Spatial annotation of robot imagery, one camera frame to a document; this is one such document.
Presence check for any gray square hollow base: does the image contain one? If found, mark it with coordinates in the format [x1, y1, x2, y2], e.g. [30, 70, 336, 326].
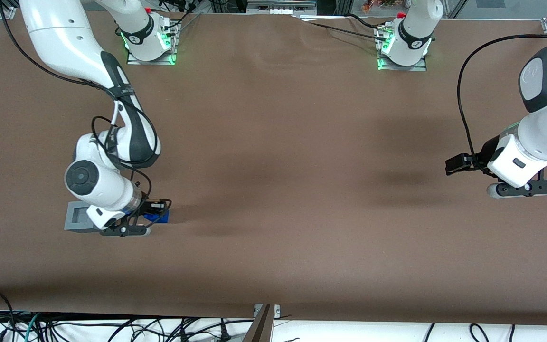
[64, 201, 102, 234]

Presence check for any brown table cover sheet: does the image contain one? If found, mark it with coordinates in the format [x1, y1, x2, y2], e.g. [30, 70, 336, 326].
[0, 9, 547, 326]

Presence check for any teal cable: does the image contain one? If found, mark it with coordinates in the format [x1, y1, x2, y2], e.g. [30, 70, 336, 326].
[23, 313, 42, 342]

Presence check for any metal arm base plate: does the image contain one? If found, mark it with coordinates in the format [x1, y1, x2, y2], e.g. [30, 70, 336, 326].
[126, 45, 178, 66]
[377, 56, 427, 72]

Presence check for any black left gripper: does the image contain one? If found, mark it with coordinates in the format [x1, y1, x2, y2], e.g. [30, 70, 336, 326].
[446, 136, 501, 176]

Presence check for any white power strip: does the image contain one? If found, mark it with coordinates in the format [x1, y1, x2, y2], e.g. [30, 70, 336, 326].
[246, 0, 317, 15]

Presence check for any grey metal post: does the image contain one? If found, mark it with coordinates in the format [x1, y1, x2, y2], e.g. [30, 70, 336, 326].
[243, 305, 274, 342]

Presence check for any black camera bracket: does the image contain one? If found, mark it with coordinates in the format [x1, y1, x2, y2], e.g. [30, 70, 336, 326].
[99, 222, 151, 237]
[497, 180, 547, 197]

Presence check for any black right camera bracket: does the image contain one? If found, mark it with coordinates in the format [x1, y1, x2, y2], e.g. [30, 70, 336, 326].
[99, 222, 151, 237]

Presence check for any black cable on sheet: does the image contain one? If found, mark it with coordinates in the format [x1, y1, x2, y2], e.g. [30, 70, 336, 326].
[292, 13, 390, 41]

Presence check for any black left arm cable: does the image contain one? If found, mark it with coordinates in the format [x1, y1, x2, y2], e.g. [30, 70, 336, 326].
[457, 33, 547, 164]

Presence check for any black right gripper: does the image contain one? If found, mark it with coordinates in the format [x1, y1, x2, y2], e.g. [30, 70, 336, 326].
[133, 199, 173, 223]

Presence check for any black left camera bracket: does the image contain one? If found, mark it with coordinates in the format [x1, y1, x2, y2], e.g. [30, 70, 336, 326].
[497, 180, 547, 197]

